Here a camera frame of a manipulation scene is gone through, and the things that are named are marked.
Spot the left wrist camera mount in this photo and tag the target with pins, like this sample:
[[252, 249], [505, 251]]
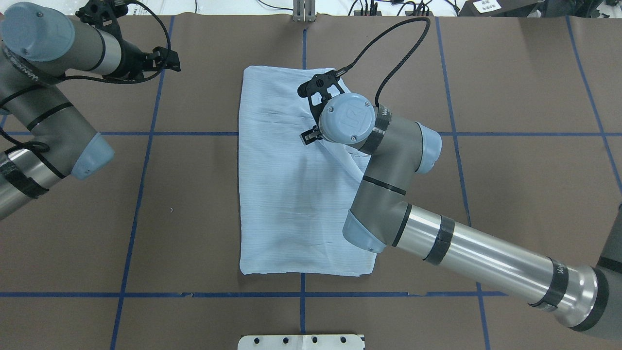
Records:
[[103, 15]]

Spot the grey aluminium frame post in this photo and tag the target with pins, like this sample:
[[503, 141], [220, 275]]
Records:
[[304, 11]]

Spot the light blue button-up shirt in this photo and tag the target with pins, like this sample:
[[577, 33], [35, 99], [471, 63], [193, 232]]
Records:
[[294, 198]]

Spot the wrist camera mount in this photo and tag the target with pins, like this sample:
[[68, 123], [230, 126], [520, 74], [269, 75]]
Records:
[[103, 15], [326, 85]]

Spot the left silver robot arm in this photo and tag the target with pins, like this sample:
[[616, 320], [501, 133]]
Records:
[[41, 48]]

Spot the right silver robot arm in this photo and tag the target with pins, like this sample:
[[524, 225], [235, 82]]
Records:
[[527, 215]]

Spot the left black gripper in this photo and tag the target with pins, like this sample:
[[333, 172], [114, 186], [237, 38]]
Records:
[[132, 52]]

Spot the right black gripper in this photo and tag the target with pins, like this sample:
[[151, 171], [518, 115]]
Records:
[[309, 136]]

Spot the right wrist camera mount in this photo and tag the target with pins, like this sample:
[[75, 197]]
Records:
[[326, 85]]

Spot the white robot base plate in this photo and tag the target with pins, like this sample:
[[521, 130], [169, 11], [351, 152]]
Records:
[[303, 342]]

